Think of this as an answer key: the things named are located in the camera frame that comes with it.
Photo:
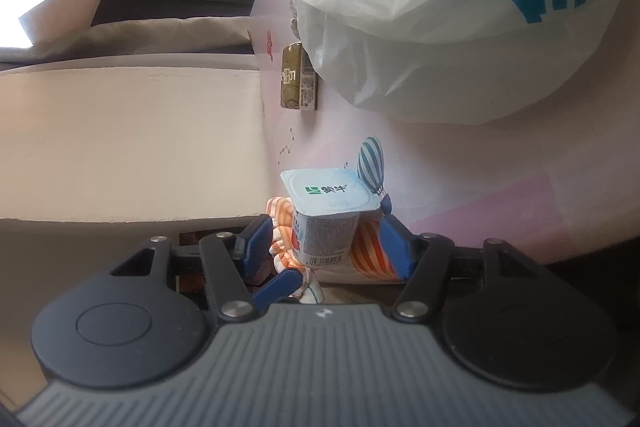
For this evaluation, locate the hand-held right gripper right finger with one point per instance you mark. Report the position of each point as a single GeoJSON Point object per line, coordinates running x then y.
{"type": "Point", "coordinates": [395, 252]}

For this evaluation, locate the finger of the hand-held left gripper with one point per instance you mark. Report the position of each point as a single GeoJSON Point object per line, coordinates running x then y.
{"type": "Point", "coordinates": [277, 289]}

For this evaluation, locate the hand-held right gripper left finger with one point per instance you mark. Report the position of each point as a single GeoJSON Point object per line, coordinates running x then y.
{"type": "Point", "coordinates": [256, 247]}

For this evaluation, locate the white yogurt cup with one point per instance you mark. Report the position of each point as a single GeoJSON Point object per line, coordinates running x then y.
{"type": "Point", "coordinates": [325, 232]}

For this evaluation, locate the olive green packet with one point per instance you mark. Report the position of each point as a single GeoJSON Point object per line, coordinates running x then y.
{"type": "Point", "coordinates": [299, 77]}

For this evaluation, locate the white plastic bag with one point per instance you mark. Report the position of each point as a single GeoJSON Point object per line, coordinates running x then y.
{"type": "Point", "coordinates": [425, 32]}

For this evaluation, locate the beige cover cloth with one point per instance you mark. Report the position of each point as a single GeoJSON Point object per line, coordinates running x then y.
{"type": "Point", "coordinates": [125, 39]}

